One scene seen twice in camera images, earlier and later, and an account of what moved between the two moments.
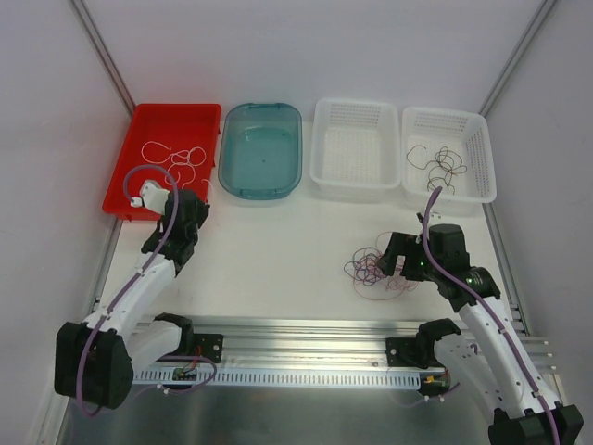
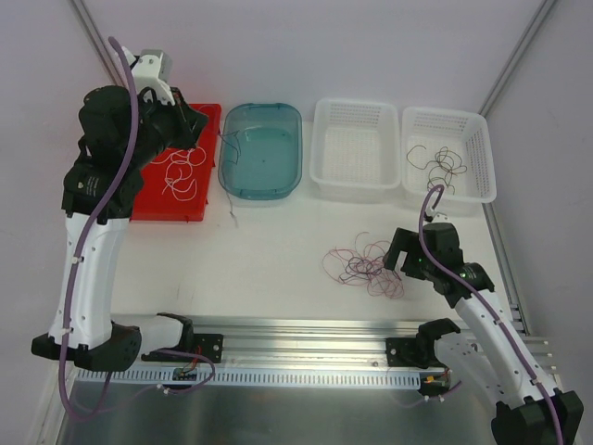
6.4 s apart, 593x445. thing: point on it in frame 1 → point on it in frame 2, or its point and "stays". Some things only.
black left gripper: x=186 y=204 → x=183 y=125
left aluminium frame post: x=96 y=40 stays
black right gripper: x=403 y=250 stays
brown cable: x=441 y=165 stays
